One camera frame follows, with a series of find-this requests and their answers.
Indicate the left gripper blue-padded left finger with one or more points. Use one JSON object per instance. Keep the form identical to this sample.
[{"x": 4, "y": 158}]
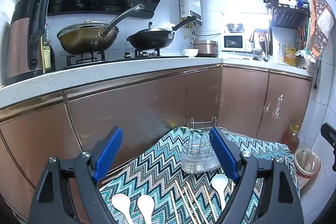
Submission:
[{"x": 52, "y": 201}]

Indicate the brown patterned apron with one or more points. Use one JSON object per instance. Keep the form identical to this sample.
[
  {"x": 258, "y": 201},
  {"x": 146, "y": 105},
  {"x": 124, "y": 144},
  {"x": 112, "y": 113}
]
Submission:
[{"x": 322, "y": 22}]

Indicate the trash bin with bag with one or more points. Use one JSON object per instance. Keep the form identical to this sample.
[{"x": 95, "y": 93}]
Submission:
[{"x": 307, "y": 163}]

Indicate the white microwave oven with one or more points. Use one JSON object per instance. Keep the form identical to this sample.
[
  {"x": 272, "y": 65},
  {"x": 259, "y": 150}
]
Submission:
[{"x": 236, "y": 42}]

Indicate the white ceramic spoon right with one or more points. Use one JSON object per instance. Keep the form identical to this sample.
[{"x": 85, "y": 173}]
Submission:
[{"x": 219, "y": 182}]

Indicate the oil bottle beside kettle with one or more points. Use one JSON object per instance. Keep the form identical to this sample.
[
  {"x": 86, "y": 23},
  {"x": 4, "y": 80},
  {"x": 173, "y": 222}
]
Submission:
[{"x": 48, "y": 55}]

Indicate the brown rice cooker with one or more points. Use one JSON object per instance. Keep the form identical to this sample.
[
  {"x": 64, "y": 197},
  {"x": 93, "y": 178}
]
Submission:
[{"x": 206, "y": 48}]

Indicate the gas stove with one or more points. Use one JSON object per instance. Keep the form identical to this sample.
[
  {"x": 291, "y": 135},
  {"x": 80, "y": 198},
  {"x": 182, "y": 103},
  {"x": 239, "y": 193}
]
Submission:
[{"x": 110, "y": 56}]

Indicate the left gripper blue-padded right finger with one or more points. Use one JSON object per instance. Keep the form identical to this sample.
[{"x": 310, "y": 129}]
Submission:
[{"x": 279, "y": 201}]

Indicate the brown electric kettle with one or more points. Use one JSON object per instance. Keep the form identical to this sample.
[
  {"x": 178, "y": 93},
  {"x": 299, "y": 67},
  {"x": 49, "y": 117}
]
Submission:
[{"x": 22, "y": 57}]

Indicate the black wok with lid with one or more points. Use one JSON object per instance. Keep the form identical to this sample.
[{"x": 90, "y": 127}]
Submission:
[{"x": 156, "y": 38}]

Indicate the white water heater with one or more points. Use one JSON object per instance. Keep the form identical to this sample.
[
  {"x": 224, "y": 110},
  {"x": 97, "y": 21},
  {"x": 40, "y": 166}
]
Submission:
[{"x": 191, "y": 8}]

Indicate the yellow oil bottle on counter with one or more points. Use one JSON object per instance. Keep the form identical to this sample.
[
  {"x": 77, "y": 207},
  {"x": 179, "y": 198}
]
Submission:
[{"x": 290, "y": 57}]

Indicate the white ceramic spoon middle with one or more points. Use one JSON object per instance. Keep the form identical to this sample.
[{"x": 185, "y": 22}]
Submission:
[{"x": 146, "y": 206}]

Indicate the kitchen faucet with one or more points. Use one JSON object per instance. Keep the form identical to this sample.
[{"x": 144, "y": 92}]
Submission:
[{"x": 263, "y": 44}]

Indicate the zigzag knitted table cloth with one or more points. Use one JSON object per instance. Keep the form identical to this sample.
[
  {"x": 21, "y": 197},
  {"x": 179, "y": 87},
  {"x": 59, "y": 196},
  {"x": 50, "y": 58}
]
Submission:
[{"x": 154, "y": 173}]

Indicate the oil bottle on floor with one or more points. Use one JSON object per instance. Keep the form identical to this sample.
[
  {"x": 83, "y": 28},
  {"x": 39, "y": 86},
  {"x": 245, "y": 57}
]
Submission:
[{"x": 290, "y": 138}]

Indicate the wire utensil holder with plastic cup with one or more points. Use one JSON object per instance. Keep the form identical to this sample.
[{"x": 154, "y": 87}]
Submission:
[{"x": 198, "y": 155}]

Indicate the white bowl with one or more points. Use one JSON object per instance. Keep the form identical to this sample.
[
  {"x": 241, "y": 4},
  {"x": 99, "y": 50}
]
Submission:
[{"x": 190, "y": 52}]

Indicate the white ceramic spoon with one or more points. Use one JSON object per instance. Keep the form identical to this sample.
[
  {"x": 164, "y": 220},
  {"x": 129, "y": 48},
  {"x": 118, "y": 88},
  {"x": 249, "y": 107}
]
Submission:
[
  {"x": 146, "y": 206},
  {"x": 121, "y": 202},
  {"x": 219, "y": 182}
]

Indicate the brass wok with glass lid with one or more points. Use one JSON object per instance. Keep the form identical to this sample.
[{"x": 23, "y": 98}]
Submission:
[{"x": 92, "y": 36}]

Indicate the white ceramic spoon left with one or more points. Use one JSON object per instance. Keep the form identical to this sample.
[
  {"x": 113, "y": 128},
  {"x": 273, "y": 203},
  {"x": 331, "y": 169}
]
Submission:
[{"x": 121, "y": 202}]

